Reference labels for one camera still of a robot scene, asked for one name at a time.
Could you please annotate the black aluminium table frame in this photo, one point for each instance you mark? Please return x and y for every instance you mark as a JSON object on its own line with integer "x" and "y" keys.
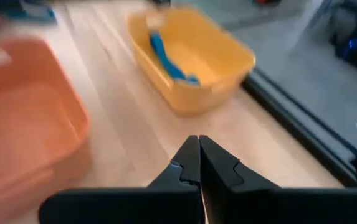
{"x": 290, "y": 115}

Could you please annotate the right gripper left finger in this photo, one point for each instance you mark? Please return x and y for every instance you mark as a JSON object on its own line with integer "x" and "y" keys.
{"x": 134, "y": 205}

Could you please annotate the yellow plastic basket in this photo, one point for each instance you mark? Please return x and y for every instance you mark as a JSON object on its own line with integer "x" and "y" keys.
{"x": 203, "y": 56}

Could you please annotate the orange plastic basket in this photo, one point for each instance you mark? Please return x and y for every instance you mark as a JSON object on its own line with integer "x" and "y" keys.
{"x": 25, "y": 124}

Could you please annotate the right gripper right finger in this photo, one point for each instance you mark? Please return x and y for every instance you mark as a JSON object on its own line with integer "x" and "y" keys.
{"x": 259, "y": 205}

